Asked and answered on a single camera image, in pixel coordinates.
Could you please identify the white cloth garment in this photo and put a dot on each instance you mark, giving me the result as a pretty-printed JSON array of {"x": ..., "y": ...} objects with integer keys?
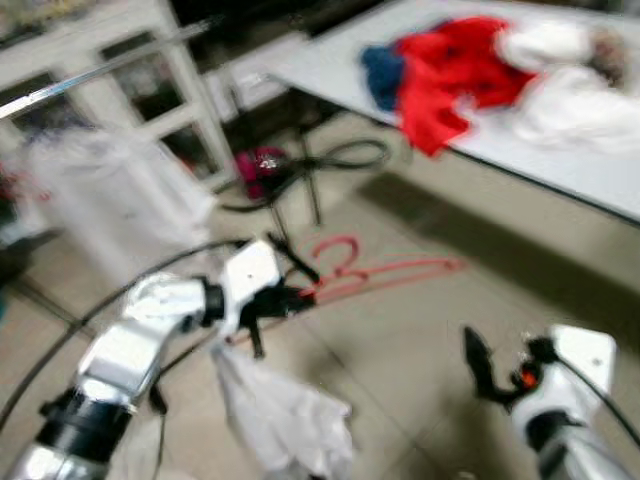
[{"x": 580, "y": 115}]

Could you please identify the white shirt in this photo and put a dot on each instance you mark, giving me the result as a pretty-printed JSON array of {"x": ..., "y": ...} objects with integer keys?
[
  {"x": 280, "y": 420},
  {"x": 120, "y": 200}
]

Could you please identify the silver clothes rail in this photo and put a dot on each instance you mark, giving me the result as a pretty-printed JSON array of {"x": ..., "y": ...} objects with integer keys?
[{"x": 100, "y": 70}]

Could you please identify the blue cloth garment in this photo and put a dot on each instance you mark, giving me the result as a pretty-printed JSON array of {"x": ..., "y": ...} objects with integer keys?
[{"x": 380, "y": 80}]

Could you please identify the magenta vacuum cleaner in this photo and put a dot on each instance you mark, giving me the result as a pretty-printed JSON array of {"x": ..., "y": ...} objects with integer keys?
[{"x": 262, "y": 170}]

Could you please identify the white garment plaid hood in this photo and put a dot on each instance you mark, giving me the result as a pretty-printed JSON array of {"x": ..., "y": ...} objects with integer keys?
[{"x": 545, "y": 45}]

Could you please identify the white glass door cabinet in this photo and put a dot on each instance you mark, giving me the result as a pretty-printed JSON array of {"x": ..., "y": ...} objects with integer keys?
[{"x": 205, "y": 115}]

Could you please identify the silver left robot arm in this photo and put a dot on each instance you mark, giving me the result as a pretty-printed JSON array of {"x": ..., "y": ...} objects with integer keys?
[{"x": 120, "y": 350}]

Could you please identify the red cloth garment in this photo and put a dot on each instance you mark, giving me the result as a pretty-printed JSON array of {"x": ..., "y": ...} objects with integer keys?
[{"x": 450, "y": 80}]

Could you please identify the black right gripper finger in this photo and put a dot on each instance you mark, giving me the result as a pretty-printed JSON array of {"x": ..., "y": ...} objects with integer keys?
[{"x": 482, "y": 360}]

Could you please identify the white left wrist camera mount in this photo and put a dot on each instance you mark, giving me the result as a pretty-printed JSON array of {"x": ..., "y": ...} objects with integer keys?
[{"x": 250, "y": 280}]

